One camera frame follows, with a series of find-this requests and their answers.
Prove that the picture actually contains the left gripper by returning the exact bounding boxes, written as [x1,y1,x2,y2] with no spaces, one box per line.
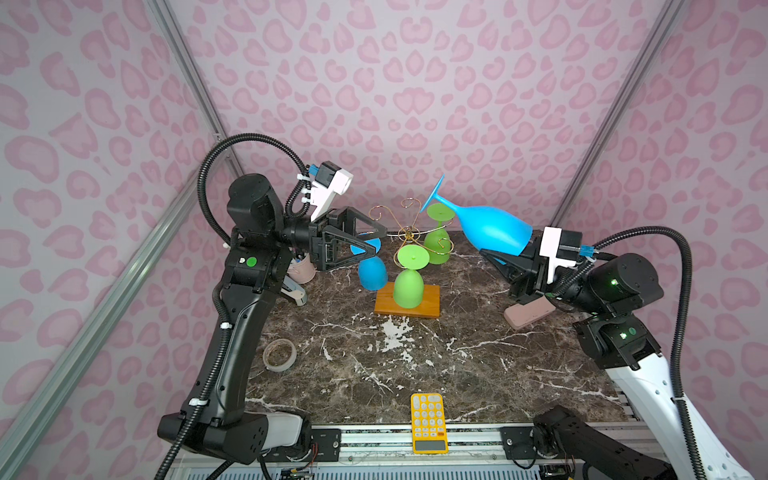
[270,208,386,279]

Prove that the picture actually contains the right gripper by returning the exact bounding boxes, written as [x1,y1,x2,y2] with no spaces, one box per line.
[482,240,609,316]

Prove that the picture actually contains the blue wine glass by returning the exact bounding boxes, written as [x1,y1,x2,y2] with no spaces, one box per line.
[421,176,533,256]
[350,238,388,291]

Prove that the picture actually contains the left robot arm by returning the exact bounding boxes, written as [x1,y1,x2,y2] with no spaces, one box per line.
[155,170,385,479]

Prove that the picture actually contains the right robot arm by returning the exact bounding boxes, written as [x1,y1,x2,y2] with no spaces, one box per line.
[481,227,752,479]

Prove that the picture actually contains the back green wine glass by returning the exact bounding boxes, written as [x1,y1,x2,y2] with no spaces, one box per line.
[423,203,455,265]

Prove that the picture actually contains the green wine glass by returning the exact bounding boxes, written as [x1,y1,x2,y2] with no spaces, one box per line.
[394,244,430,307]
[423,203,455,265]

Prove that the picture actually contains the front green wine glass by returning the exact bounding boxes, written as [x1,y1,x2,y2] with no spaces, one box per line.
[394,244,430,307]

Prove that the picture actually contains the orange wooden rack base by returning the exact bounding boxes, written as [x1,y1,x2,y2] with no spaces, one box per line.
[373,282,441,319]

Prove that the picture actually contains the pink case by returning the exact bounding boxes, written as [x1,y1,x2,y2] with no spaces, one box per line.
[504,297,556,330]

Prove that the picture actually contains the pink metal pen bucket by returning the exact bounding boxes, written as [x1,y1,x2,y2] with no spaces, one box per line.
[287,254,317,285]

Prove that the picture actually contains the cream and blue stapler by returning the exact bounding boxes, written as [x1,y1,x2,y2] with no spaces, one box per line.
[280,277,308,307]

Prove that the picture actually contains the tape roll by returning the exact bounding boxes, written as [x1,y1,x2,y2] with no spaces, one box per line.
[262,339,298,373]

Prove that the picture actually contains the yellow calculator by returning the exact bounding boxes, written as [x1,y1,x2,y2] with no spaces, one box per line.
[410,393,449,455]

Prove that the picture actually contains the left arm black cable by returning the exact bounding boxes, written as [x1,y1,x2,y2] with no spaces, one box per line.
[196,132,310,244]

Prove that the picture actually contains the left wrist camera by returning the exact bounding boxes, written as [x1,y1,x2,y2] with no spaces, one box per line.
[297,161,354,221]

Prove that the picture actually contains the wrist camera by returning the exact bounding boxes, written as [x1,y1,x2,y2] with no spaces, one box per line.
[297,161,354,221]
[539,227,595,284]

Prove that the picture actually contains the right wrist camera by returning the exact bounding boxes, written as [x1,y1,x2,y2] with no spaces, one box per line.
[539,227,595,284]

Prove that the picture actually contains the gold wire glass rack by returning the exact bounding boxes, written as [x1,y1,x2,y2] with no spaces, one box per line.
[368,198,456,255]

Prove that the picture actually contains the aluminium front rail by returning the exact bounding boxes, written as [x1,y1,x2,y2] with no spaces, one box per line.
[158,422,685,480]

